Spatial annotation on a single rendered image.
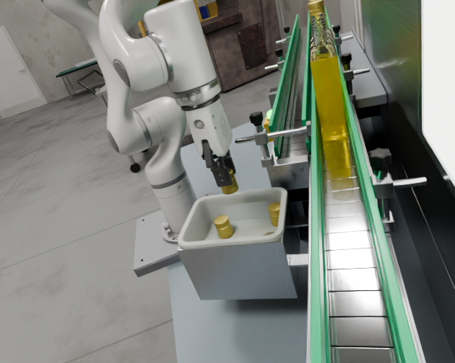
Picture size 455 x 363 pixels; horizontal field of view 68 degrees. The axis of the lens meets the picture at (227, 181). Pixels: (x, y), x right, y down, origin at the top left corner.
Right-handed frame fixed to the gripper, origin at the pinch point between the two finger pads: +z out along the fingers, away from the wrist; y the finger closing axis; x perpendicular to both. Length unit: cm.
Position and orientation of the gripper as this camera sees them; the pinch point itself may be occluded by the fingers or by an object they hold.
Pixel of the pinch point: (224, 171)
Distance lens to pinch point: 69.2
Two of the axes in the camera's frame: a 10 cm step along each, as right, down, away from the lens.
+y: 1.8, -5.3, 8.3
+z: 2.9, 8.3, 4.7
